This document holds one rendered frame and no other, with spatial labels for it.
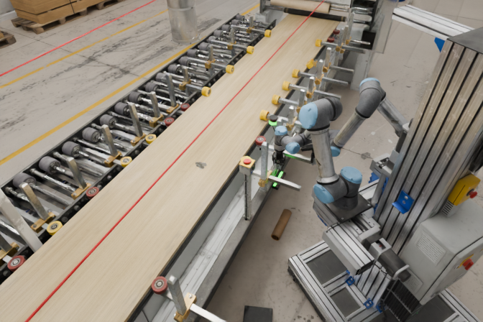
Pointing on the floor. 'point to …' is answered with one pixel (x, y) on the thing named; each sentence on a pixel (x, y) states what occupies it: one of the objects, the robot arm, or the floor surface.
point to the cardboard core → (281, 224)
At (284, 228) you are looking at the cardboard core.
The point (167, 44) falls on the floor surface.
